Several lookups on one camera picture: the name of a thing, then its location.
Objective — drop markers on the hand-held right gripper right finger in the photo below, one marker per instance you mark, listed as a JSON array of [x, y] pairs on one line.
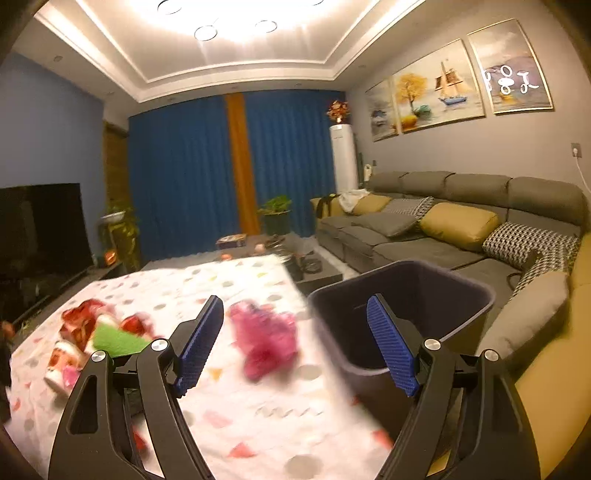
[[392, 350]]

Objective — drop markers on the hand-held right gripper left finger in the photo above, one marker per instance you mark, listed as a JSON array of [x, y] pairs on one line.
[[198, 344]]

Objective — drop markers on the small red white wrapper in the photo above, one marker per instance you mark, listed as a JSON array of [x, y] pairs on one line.
[[135, 324]]

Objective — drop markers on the dark plastic bin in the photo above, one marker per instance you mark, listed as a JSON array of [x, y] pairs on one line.
[[415, 286]]

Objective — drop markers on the pink plastic bag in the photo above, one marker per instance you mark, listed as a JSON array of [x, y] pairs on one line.
[[268, 341]]

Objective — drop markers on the green sponge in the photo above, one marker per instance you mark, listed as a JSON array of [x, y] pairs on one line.
[[117, 341]]

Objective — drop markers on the dotted white tablecloth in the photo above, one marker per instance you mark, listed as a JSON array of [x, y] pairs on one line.
[[258, 415]]

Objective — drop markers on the dark coffee table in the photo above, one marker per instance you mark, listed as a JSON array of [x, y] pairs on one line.
[[323, 277]]

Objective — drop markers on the grey sectional sofa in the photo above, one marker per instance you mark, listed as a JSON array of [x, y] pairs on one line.
[[415, 251]]

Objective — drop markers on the flat printed box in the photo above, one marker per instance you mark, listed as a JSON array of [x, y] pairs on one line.
[[231, 241]]

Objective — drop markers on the small orange lantern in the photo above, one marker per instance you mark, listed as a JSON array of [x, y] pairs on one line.
[[111, 257]]

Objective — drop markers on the flat grey cushion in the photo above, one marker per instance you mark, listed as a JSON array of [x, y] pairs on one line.
[[388, 225]]

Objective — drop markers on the trailing plant on stand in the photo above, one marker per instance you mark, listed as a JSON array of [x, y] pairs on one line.
[[122, 230]]

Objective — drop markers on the plump grey cushion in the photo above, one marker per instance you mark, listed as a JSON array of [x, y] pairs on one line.
[[526, 318]]

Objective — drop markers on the white red paper cup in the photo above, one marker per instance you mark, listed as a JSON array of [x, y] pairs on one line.
[[60, 360]]

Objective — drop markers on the large yellow cushion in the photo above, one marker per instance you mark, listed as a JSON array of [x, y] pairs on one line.
[[461, 226]]

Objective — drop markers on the small houndstooth cushion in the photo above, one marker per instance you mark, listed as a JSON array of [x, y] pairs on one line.
[[411, 206]]

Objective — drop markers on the small yellow cushion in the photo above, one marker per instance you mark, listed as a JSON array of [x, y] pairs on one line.
[[371, 204]]

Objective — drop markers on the potted green plant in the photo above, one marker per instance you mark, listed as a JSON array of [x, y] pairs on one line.
[[276, 217]]

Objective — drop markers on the white cloth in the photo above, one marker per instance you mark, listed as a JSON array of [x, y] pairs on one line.
[[351, 199]]

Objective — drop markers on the blue curtain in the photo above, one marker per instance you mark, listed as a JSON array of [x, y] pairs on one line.
[[184, 175], [291, 152]]

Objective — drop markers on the large houndstooth cushion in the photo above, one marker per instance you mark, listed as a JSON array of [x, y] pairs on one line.
[[526, 244]]

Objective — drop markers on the small white object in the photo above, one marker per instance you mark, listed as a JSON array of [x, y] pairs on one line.
[[367, 171]]

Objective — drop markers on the orange curtain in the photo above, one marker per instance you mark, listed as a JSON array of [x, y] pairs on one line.
[[242, 161]]

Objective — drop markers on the black television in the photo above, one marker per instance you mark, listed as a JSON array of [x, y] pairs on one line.
[[41, 226]]

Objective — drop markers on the white standing air conditioner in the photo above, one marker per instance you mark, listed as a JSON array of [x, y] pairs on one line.
[[344, 157]]

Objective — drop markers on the small landscape painting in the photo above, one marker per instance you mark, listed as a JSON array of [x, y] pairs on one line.
[[381, 110]]

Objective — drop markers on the red flower decoration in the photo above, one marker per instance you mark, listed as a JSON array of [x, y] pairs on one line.
[[337, 110]]

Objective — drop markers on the large sailboat painting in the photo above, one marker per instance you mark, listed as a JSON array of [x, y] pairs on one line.
[[438, 87]]

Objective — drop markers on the grey framed painting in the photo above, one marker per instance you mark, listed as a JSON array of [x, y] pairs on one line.
[[512, 69]]

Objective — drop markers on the wall socket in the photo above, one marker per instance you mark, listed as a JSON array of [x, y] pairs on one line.
[[576, 148]]

